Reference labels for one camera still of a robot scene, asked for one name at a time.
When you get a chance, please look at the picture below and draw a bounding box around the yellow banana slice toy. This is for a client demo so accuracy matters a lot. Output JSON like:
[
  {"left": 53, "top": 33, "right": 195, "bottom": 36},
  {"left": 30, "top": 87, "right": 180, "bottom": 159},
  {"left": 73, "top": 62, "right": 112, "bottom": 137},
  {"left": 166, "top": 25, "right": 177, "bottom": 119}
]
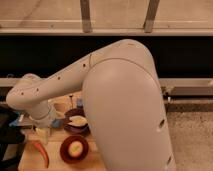
[{"left": 69, "top": 116, "right": 87, "bottom": 127}]

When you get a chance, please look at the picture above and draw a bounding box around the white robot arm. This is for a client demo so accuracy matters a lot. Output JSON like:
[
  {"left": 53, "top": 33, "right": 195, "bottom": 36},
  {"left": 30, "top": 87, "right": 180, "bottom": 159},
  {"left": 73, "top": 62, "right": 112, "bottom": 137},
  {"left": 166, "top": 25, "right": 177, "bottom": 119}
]
[{"left": 6, "top": 39, "right": 176, "bottom": 171}]

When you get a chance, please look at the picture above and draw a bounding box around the yellow round fruit toy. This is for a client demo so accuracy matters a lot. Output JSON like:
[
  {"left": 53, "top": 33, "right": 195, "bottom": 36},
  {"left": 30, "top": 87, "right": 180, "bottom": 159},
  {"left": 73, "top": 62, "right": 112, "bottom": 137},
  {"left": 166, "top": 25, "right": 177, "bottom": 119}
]
[{"left": 68, "top": 141, "right": 83, "bottom": 157}]

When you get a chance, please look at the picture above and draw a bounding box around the blue sponge block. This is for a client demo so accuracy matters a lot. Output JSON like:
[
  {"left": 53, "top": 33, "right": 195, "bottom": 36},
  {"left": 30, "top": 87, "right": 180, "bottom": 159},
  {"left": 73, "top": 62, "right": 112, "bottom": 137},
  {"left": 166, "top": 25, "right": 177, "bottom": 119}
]
[{"left": 76, "top": 98, "right": 83, "bottom": 108}]

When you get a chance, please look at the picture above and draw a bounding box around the grey metal rail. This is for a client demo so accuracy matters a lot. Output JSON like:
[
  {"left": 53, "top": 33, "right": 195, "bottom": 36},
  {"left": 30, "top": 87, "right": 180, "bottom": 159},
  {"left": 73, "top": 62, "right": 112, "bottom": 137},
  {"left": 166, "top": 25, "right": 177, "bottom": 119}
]
[{"left": 0, "top": 78, "right": 213, "bottom": 98}]

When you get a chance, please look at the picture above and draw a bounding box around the blue plastic cup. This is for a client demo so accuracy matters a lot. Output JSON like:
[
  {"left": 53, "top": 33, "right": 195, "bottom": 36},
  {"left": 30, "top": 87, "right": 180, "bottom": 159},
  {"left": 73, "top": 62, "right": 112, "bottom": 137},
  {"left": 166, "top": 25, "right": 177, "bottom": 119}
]
[{"left": 51, "top": 119, "right": 62, "bottom": 129}]

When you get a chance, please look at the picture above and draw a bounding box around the dark purple bowl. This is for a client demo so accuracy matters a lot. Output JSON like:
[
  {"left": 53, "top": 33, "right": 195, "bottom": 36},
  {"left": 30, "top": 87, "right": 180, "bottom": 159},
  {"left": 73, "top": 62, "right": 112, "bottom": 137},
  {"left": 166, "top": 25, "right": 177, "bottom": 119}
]
[{"left": 63, "top": 108, "right": 89, "bottom": 134}]

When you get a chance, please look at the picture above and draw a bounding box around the red chili pepper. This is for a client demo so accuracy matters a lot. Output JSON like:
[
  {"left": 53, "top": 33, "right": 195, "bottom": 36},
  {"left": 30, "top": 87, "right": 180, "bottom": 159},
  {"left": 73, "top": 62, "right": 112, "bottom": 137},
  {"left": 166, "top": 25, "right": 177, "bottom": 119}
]
[{"left": 33, "top": 141, "right": 49, "bottom": 168}]

